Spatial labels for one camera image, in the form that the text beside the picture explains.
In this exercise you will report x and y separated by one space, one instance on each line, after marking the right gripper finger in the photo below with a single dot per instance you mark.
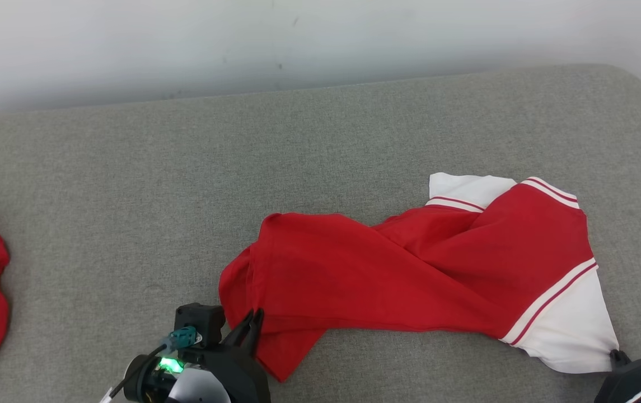
620 359

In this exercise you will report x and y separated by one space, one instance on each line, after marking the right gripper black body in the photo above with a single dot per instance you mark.
634 378

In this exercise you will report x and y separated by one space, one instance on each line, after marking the red basketball jersey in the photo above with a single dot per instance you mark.
354 263

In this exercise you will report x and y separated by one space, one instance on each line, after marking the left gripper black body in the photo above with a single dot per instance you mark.
239 375

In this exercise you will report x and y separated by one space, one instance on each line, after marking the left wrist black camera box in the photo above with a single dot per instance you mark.
200 319

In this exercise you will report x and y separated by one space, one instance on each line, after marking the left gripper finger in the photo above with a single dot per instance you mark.
241 334
256 336

